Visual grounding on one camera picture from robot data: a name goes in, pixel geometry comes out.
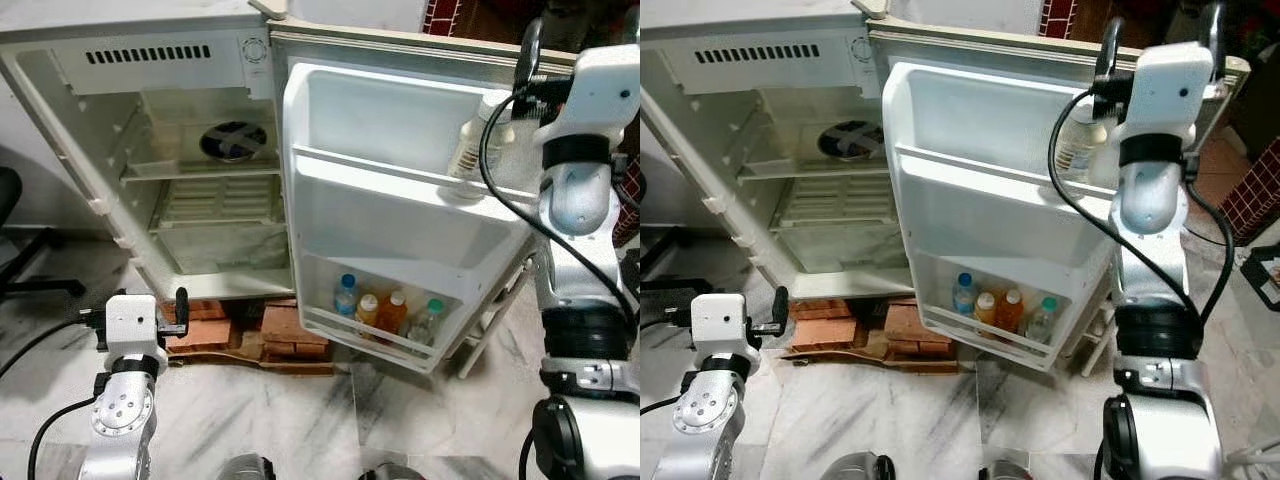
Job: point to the milky white plastic bottle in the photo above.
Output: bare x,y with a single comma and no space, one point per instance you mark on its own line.
1078,150
470,150

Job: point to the white fridge shelf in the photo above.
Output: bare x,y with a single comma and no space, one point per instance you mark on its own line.
200,172
810,170

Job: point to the round fridge fan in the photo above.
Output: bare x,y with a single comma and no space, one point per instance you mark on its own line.
233,142
852,140

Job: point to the white fridge door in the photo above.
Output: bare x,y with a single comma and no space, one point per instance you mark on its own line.
380,230
990,230

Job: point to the white small fridge body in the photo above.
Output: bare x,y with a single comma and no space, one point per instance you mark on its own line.
160,70
780,70

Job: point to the red brick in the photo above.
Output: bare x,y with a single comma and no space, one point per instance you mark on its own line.
205,335
290,330
915,330
825,335

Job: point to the thin wooden board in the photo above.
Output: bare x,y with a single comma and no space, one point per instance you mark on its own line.
250,363
870,361

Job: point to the clear bottle with blue cap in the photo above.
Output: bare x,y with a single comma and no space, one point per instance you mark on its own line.
346,298
965,296

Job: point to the small orange juice bottle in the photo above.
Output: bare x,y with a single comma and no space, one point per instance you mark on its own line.
985,310
368,312

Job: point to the black office chair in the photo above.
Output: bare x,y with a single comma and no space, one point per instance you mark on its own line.
8,200

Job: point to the amber drink bottle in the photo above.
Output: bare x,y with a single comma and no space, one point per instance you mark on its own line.
1009,312
392,315

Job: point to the clear bottle with green cap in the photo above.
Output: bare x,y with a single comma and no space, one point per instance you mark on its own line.
428,325
1042,322

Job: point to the black metal stand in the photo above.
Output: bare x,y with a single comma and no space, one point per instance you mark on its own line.
1262,280

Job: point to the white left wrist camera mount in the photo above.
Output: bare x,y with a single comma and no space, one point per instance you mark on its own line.
720,320
135,320

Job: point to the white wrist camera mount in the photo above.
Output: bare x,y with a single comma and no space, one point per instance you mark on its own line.
720,320
135,320
600,90
1165,85

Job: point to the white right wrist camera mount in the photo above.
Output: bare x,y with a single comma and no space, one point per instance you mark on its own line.
1165,85
600,90

